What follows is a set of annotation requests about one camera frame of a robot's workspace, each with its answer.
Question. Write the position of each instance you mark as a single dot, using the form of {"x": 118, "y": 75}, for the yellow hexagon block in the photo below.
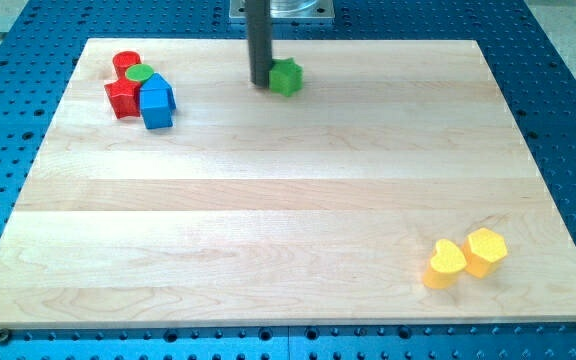
{"x": 484, "y": 251}

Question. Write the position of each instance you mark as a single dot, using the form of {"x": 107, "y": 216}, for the red cylinder block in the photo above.
{"x": 123, "y": 60}

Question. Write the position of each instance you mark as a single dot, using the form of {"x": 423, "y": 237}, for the green circle block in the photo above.
{"x": 139, "y": 73}

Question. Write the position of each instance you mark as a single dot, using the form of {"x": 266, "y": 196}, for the light wooden board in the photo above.
{"x": 257, "y": 209}

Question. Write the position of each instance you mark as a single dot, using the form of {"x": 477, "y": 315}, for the red star block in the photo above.
{"x": 123, "y": 95}

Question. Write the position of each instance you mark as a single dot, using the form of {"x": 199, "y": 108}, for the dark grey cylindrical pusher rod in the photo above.
{"x": 259, "y": 39}

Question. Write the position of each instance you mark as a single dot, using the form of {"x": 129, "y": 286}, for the blue cube block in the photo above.
{"x": 155, "y": 109}

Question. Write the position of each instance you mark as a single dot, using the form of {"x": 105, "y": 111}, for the blue pentagon block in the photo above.
{"x": 158, "y": 83}

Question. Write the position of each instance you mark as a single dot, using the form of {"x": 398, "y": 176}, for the blue perforated metal base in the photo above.
{"x": 529, "y": 46}

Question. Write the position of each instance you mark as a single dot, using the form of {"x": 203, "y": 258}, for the yellow heart block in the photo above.
{"x": 444, "y": 266}

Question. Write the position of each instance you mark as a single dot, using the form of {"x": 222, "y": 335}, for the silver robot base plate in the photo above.
{"x": 321, "y": 10}

